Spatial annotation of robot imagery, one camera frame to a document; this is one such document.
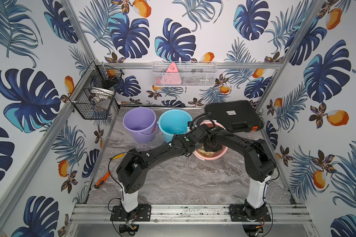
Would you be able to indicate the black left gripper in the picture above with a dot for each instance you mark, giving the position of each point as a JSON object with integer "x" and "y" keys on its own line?
{"x": 204, "y": 140}

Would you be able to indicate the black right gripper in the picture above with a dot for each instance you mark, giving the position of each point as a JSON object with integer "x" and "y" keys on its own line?
{"x": 216, "y": 148}

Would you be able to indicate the pink plastic bucket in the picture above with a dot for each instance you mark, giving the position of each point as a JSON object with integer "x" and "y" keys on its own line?
{"x": 218, "y": 154}

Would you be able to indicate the yellow cleaning cloth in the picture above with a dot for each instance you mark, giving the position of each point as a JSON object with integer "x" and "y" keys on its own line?
{"x": 207, "y": 154}

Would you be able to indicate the teal plastic bucket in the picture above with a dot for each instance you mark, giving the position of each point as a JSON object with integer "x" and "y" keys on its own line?
{"x": 173, "y": 122}

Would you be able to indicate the purple plastic bucket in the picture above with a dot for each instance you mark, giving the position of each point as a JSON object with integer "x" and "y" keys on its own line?
{"x": 141, "y": 123}

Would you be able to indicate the black plastic tool case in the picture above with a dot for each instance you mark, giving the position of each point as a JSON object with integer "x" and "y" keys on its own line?
{"x": 235, "y": 116}

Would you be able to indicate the pink triangular item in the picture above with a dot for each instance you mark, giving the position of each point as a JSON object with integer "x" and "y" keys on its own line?
{"x": 172, "y": 76}

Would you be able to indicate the clear wall shelf basket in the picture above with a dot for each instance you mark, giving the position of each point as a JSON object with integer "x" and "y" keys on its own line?
{"x": 193, "y": 74}

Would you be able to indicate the yellow handled tool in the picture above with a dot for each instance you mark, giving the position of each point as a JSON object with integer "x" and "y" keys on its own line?
{"x": 121, "y": 155}

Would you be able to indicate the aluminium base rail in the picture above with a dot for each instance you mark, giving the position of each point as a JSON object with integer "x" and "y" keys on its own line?
{"x": 191, "y": 214}

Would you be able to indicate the orange handled screwdriver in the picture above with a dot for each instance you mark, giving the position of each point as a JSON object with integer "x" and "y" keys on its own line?
{"x": 102, "y": 180}

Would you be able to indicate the black wire basket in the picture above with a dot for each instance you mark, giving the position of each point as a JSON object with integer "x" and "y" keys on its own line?
{"x": 96, "y": 91}

